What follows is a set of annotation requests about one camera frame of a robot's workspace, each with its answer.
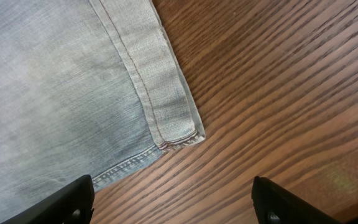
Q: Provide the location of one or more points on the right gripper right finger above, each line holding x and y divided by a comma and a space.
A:
274, 204

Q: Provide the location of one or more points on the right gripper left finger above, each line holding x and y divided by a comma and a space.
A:
72, 204

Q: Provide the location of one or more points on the light blue denim shorts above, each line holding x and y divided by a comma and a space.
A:
86, 87

